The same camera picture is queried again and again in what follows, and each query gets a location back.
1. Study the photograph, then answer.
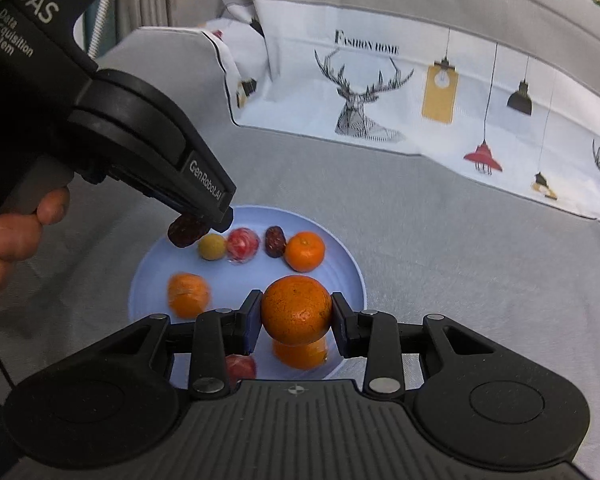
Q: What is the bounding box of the deer printed white cloth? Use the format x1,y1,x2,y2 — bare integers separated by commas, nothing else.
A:
200,0,600,233

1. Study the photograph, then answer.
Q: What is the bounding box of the mandarin orange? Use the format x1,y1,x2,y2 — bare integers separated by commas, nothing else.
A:
284,231,327,273

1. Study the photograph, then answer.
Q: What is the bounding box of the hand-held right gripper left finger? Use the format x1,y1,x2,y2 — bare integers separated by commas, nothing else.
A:
97,289,265,401

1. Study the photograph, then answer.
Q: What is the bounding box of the grey pleated curtain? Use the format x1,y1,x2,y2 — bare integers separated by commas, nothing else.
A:
82,0,231,56

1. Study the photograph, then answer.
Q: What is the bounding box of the plastic-wrapped red fruit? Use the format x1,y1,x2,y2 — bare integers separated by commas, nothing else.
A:
225,227,260,263

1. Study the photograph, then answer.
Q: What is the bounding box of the light blue plate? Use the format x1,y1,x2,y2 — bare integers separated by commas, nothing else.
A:
128,204,367,391

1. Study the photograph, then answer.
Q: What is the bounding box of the plastic-wrapped orange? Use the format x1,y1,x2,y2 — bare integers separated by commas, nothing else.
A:
167,272,212,318

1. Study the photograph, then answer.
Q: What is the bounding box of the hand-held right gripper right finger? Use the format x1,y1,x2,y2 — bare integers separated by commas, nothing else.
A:
330,291,493,396

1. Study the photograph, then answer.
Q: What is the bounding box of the yellow-green round fruit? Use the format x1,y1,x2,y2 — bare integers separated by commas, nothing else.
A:
199,233,227,262

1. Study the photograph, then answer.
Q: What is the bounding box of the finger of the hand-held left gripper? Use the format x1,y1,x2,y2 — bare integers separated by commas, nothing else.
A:
104,132,238,234

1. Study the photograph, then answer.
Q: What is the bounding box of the dark red date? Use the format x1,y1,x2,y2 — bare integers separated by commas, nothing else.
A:
264,226,287,259
167,214,207,248

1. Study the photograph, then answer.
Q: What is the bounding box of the person's left hand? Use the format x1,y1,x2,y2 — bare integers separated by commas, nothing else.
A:
0,187,72,311

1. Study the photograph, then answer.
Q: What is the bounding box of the red apple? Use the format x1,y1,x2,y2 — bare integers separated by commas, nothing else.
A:
225,354,257,383

